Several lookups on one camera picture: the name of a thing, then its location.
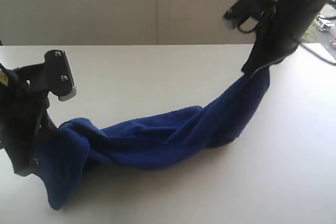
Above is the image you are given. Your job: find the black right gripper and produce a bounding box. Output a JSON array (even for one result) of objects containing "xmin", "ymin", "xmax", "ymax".
[{"xmin": 241, "ymin": 0, "xmax": 327, "ymax": 78}]

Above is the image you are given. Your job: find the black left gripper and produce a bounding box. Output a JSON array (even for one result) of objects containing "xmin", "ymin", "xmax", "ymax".
[{"xmin": 1, "ymin": 63, "xmax": 56, "ymax": 177}]

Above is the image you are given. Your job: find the blue microfibre towel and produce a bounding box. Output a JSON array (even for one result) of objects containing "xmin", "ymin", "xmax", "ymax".
[{"xmin": 33, "ymin": 69, "xmax": 270, "ymax": 210}]

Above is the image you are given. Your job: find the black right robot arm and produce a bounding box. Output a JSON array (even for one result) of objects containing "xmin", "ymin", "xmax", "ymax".
[{"xmin": 241, "ymin": 0, "xmax": 328, "ymax": 75}]

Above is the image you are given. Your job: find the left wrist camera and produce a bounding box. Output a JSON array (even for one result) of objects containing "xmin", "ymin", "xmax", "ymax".
[{"xmin": 44, "ymin": 50, "xmax": 77, "ymax": 102}]

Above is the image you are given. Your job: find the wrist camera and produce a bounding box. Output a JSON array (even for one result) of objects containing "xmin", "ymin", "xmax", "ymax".
[
  {"xmin": 222, "ymin": 0, "xmax": 276, "ymax": 34},
  {"xmin": 44, "ymin": 50, "xmax": 77, "ymax": 102}
]

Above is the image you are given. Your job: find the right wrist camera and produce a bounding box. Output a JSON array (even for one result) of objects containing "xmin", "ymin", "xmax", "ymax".
[{"xmin": 222, "ymin": 0, "xmax": 276, "ymax": 34}]

